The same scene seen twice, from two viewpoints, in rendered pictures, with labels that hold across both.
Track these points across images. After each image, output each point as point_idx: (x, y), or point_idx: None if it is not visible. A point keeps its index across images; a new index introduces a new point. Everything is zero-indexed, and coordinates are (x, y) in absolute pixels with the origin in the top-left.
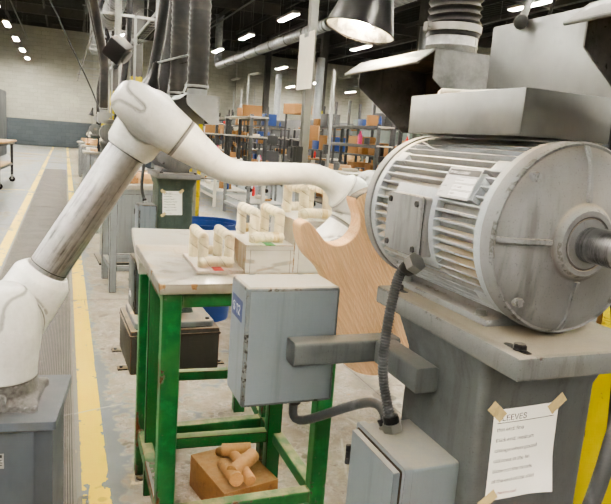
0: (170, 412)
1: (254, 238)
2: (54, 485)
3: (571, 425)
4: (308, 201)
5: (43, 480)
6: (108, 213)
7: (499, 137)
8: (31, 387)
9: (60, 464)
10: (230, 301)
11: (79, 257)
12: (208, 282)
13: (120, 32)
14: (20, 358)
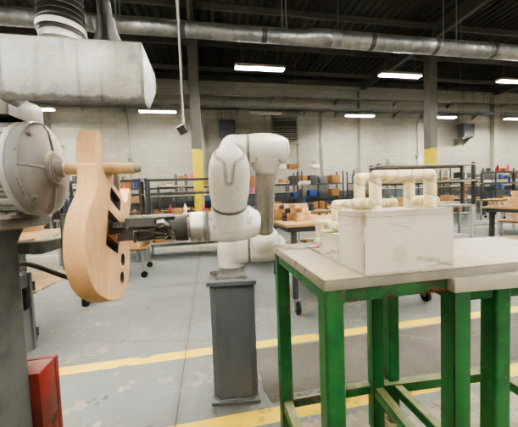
0: (278, 329)
1: (329, 225)
2: (220, 317)
3: None
4: (358, 190)
5: (213, 308)
6: (263, 202)
7: None
8: (225, 272)
9: (238, 316)
10: (287, 267)
11: (264, 224)
12: (283, 250)
13: (182, 121)
14: (220, 257)
